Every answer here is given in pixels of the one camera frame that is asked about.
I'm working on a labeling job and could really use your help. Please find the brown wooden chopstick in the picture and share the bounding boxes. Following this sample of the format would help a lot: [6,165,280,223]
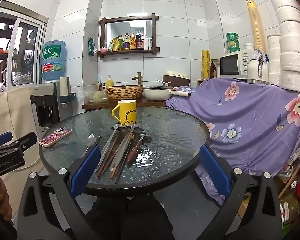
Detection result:
[110,135,134,179]
[102,133,132,175]
[97,132,120,178]

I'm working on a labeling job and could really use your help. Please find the silver spoon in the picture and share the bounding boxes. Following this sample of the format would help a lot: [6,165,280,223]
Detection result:
[82,134,96,157]

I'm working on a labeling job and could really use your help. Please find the silver tongs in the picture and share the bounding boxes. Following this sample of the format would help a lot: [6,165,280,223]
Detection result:
[94,124,136,173]

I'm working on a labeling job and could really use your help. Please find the wooden handled metal utensil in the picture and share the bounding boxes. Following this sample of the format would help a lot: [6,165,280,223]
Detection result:
[127,134,150,166]

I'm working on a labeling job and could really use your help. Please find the silver ladle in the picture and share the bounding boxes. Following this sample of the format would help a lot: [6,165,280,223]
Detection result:
[130,125,144,135]

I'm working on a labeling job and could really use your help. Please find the left human hand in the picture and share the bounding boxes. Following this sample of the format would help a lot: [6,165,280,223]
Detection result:
[0,178,12,221]

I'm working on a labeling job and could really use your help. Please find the beige cloth cover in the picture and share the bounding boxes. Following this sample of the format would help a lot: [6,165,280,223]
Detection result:
[0,86,43,217]

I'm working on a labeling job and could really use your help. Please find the phone in pink case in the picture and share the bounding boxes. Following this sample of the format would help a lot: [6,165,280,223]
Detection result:
[38,127,72,148]

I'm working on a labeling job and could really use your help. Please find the round glass table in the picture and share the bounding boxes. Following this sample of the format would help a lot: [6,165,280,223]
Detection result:
[39,107,211,197]

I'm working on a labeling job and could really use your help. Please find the purple floral cloth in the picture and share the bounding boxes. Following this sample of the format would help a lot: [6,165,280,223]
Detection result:
[165,77,300,205]

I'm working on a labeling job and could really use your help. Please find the water dispenser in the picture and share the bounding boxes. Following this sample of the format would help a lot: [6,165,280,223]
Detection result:
[33,81,73,133]

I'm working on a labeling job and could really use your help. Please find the yellow duck mug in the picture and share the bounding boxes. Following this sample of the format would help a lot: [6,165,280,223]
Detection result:
[111,99,137,126]

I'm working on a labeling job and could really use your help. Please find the plastic bag with food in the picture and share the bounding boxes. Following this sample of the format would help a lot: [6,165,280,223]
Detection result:
[84,89,108,103]

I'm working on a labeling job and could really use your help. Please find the blue water jug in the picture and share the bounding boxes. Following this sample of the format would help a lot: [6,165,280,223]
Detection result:
[41,40,66,81]

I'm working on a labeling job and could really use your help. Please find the woven basket sink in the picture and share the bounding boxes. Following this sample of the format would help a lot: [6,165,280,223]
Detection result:
[106,85,143,102]

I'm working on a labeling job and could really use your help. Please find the white cooking pot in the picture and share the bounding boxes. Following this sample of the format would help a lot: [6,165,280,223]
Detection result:
[143,86,191,101]

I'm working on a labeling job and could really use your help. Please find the wooden counter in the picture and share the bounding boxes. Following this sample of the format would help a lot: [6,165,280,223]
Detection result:
[82,97,167,112]

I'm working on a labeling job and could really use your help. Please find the brown white rice cooker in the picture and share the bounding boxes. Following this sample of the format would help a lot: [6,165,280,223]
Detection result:
[162,70,190,87]

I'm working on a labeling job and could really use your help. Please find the yellow soap bottle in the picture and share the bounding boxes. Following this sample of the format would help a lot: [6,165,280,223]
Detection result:
[105,75,114,88]

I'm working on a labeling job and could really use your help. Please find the brown glass bottle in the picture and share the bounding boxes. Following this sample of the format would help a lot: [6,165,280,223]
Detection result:
[210,62,217,79]

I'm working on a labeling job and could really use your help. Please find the white thermos flask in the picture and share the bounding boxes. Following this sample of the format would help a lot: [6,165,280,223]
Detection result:
[247,49,269,85]

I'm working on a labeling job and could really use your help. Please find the white microwave oven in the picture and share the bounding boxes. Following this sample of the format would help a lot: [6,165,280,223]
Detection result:
[219,49,258,79]

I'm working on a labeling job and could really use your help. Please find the yellow wrap roll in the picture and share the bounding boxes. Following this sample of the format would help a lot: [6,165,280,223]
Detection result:
[202,50,210,80]

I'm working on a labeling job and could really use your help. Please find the bamboo style faucet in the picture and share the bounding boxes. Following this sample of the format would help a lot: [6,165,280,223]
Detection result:
[132,72,142,85]

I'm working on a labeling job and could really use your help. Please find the tall paper cup stack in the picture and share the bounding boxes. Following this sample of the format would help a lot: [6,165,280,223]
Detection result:
[246,0,266,54]

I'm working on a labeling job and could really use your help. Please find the green stacked containers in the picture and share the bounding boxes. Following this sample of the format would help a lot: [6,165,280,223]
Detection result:
[225,33,240,53]

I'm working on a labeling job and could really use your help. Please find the white paper cup stack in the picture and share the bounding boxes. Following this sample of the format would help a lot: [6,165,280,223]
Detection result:
[270,0,300,92]

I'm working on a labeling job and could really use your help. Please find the dark soy sauce bottle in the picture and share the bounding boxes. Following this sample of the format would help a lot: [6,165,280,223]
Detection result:
[135,31,144,50]

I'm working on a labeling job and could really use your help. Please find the wooden wall shelf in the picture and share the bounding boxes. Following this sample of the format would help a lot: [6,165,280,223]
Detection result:
[97,13,160,58]

